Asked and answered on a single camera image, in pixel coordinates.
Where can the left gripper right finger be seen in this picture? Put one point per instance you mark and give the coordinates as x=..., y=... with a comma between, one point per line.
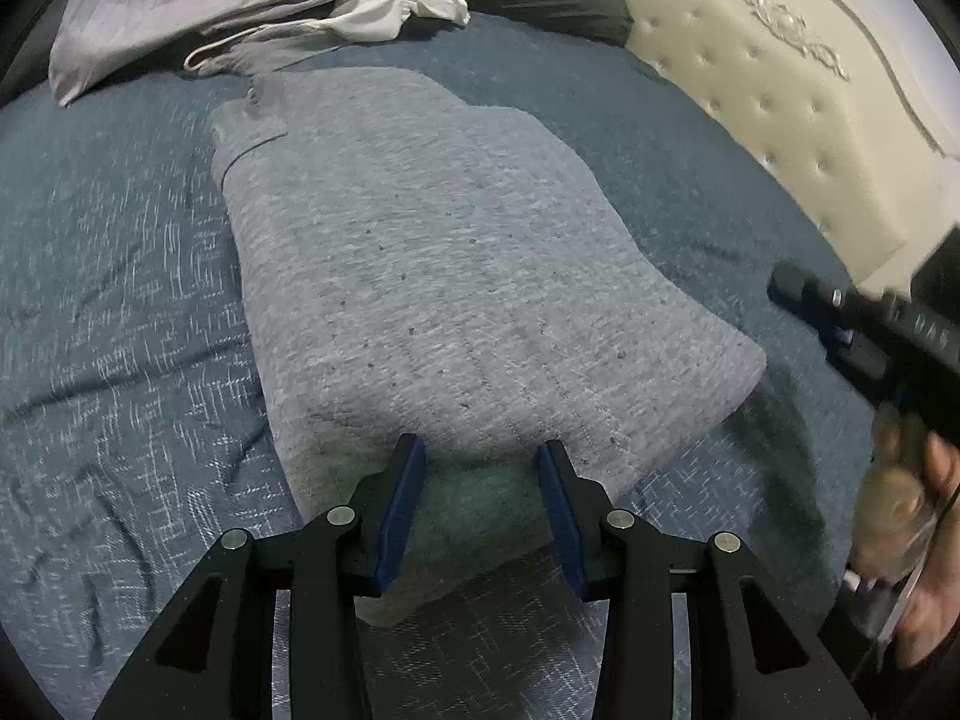
x=752, y=654

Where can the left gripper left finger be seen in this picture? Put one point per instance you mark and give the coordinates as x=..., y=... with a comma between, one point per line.
x=209, y=653

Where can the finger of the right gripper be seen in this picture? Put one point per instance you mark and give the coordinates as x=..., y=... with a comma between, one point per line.
x=831, y=311
x=857, y=352

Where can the grey sweatshirt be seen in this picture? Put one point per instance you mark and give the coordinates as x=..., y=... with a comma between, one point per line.
x=413, y=263

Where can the person's right hand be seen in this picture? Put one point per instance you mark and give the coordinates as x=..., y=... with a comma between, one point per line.
x=903, y=564

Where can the dark blue bed sheet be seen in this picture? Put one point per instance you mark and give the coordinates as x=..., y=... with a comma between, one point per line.
x=133, y=429

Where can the cream tufted headboard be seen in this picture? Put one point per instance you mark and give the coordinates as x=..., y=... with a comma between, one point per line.
x=852, y=105

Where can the white garment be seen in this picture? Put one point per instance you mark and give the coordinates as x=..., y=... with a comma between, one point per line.
x=379, y=21

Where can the grey hoodie with drawstring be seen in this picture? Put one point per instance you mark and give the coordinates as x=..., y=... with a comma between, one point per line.
x=263, y=48

